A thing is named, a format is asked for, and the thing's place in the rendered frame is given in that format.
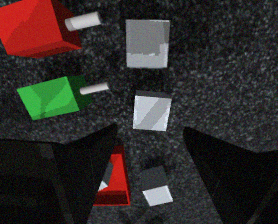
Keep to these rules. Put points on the red block with white pin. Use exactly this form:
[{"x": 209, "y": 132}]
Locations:
[{"x": 39, "y": 28}]

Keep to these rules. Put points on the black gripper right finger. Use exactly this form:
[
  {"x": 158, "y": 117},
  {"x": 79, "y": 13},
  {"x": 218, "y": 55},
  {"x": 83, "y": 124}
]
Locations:
[{"x": 239, "y": 181}]

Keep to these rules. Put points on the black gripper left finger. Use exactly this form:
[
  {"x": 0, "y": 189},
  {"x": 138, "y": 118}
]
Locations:
[{"x": 76, "y": 169}]

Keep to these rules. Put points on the red tray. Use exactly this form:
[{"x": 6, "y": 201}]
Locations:
[{"x": 118, "y": 192}]

